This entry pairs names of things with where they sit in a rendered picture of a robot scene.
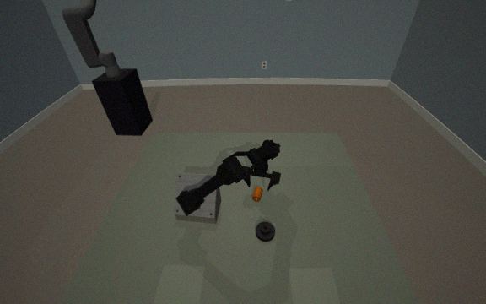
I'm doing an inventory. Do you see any orange cylinder with hole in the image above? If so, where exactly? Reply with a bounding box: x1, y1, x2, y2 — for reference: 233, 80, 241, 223
252, 187, 263, 202

